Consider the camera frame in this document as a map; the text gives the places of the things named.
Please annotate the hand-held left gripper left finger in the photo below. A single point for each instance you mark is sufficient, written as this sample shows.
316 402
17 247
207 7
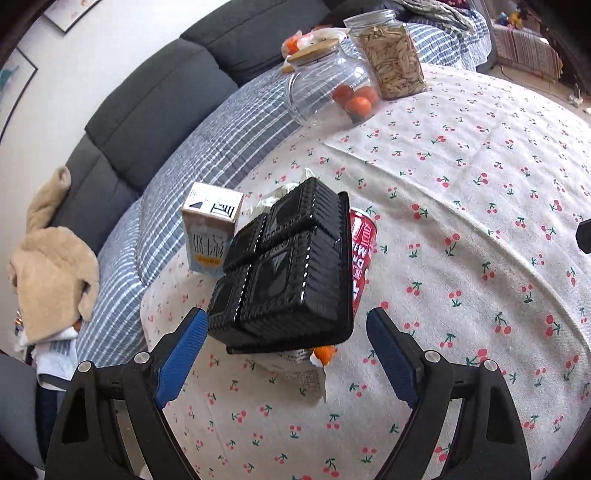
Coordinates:
182 355

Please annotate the red drink can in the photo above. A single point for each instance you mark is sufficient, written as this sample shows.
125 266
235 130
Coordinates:
364 258

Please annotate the bag of oranges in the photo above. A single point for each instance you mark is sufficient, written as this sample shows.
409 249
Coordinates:
304 39

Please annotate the beige fleece blanket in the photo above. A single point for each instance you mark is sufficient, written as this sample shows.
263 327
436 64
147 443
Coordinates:
51 267

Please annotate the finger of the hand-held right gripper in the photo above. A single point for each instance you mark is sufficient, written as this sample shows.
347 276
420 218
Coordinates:
585 235

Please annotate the striped rug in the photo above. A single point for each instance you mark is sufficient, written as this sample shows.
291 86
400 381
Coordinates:
526 48

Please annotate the beige milk carton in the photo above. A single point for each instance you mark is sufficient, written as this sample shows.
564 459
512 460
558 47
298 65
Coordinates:
207 230

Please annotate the clear jar of seeds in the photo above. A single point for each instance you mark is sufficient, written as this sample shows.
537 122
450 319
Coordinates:
392 55

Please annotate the small orange scrap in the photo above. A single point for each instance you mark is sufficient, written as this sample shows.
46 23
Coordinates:
324 355

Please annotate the framed wall picture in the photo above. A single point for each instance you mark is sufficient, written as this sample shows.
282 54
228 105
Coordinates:
69 11
14 87

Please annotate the grey chair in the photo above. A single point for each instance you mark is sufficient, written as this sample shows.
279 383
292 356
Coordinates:
16 406

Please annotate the pile of clothes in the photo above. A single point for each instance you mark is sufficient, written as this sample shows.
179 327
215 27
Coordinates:
438 11

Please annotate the orange fruit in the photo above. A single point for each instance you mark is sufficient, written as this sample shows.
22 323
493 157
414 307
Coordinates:
342 94
360 107
370 92

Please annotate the black plastic tray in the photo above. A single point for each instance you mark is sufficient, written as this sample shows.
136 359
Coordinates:
286 272

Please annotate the cherry print tablecloth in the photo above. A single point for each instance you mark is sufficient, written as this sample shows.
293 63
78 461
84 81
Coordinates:
461 277

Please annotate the glass jar with wooden lid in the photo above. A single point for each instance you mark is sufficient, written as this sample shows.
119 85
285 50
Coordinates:
318 78

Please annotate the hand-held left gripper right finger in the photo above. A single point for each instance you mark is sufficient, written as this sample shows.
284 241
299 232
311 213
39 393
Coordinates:
392 355

